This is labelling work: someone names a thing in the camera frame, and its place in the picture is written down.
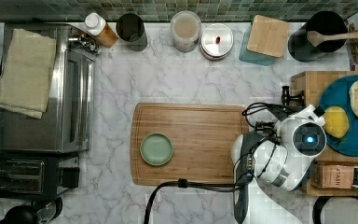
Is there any black drawer handle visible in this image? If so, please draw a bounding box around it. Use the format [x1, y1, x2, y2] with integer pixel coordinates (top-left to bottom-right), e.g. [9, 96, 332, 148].
[281, 86, 305, 106]

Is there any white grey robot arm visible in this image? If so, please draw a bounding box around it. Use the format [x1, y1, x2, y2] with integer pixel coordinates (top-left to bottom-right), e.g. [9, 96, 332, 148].
[231, 103, 326, 224]

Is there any wooden cutting board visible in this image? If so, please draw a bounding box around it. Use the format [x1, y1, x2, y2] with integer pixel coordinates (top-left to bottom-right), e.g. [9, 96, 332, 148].
[130, 103, 248, 186]

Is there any green ceramic plate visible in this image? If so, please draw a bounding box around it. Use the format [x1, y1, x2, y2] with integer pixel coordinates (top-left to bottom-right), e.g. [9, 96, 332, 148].
[140, 133, 173, 166]

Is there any silver lid tin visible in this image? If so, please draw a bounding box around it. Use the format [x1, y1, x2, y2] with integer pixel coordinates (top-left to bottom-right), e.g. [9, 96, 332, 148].
[200, 23, 233, 61]

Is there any clear plastic jar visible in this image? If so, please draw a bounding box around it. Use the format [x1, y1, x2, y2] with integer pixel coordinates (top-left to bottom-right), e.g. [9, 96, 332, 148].
[171, 10, 201, 53]

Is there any grey metal cup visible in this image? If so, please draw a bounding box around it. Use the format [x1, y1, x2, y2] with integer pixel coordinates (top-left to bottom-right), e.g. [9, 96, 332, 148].
[116, 13, 147, 51]

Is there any white cap spice bottle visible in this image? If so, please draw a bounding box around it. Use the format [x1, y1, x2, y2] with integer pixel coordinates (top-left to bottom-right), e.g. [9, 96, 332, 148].
[84, 12, 118, 48]

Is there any teal canister wooden lid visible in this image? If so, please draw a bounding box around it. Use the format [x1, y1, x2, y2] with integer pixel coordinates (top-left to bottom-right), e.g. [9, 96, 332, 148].
[239, 15, 290, 66]

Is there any stainless steel toaster oven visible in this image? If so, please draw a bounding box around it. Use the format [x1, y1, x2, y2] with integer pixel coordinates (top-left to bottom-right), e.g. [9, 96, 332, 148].
[0, 23, 99, 153]

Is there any black utensil holder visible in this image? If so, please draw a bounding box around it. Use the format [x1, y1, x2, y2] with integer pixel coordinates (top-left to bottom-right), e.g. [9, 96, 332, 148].
[288, 11, 348, 63]

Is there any wooden spoon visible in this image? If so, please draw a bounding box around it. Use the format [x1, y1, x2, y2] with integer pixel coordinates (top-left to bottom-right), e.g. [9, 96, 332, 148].
[307, 31, 358, 47]

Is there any beige folded cloth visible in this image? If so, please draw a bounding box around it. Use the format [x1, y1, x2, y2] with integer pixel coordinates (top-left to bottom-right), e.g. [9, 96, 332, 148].
[0, 29, 57, 119]

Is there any blue plate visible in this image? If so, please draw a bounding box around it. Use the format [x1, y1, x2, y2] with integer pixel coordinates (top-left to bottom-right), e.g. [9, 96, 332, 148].
[318, 75, 358, 157]

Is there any yellow lemon toy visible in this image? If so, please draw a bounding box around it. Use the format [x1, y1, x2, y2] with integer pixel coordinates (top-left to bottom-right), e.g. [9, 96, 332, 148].
[324, 106, 350, 138]

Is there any black slot toaster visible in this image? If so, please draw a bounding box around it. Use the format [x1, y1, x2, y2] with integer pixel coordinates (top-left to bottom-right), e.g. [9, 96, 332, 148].
[0, 152, 80, 201]

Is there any black kettle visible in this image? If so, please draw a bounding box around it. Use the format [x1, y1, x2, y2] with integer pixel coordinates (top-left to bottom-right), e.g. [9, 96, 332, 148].
[0, 197, 63, 224]

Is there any stash tea box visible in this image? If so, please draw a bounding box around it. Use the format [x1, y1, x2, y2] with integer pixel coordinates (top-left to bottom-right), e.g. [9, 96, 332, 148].
[310, 164, 354, 189]

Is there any grey bowl black rim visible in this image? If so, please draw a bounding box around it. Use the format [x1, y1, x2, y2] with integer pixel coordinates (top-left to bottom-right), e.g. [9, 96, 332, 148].
[312, 196, 358, 224]

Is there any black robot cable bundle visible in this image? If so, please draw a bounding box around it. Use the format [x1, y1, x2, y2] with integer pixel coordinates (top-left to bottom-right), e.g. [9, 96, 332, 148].
[143, 102, 302, 224]

